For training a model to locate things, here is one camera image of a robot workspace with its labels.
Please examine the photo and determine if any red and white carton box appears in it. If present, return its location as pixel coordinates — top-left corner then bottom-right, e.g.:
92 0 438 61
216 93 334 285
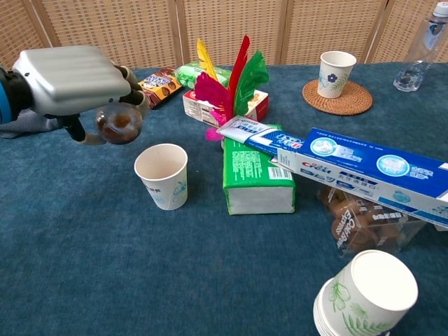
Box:
181 89 270 129

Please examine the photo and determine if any plastic bottle with brown drink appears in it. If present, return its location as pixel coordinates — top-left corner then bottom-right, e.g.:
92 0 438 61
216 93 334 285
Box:
94 104 144 146

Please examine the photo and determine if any white blue toothpaste tube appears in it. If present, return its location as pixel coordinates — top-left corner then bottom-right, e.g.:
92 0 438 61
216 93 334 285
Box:
216 115 304 157

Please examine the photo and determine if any blue carpet table cover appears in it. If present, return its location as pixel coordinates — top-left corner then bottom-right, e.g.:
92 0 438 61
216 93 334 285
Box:
0 62 448 336

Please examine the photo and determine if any brown chocolate cookie pack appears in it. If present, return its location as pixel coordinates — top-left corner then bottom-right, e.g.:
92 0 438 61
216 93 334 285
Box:
136 66 183 110

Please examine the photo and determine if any woven bamboo folding screen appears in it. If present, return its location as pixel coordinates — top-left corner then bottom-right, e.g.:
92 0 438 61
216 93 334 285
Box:
0 0 448 71

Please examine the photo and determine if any stack of upturned paper cups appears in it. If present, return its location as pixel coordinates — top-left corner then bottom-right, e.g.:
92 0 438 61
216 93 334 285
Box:
312 249 419 336

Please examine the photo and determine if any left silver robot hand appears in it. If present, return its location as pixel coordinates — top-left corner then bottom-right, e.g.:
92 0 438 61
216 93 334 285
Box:
12 45 150 146

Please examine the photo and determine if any clear coffee capsule box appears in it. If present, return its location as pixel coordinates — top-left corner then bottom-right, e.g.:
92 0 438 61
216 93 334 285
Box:
317 185 430 260

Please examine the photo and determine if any paper cup with blue print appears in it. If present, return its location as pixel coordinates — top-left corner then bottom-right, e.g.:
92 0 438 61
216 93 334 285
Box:
134 143 189 211

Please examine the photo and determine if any blue toothpaste carton box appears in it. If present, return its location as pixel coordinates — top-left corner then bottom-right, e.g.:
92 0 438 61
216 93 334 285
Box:
269 127 448 231

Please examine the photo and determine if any gray cloth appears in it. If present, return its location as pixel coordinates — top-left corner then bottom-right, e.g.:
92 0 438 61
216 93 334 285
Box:
0 108 67 140

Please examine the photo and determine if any green tissue pack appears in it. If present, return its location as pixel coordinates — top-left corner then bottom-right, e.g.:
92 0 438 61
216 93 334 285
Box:
222 124 297 216

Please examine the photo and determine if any colourful feather shuttlecock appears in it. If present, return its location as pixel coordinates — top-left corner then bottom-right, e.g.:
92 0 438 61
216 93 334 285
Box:
194 35 270 142

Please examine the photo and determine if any round woven rattan coaster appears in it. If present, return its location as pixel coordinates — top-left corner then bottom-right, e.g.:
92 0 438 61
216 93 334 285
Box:
302 78 374 116

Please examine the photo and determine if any clear plastic water bottle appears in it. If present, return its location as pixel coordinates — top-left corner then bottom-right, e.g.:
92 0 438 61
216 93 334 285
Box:
392 1 448 93

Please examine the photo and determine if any green wet wipes pack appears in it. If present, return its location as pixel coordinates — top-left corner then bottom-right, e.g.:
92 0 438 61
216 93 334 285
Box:
174 61 232 90

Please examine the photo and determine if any paper cup with flower print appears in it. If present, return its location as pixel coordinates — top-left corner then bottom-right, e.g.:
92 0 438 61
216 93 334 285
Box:
318 50 358 99

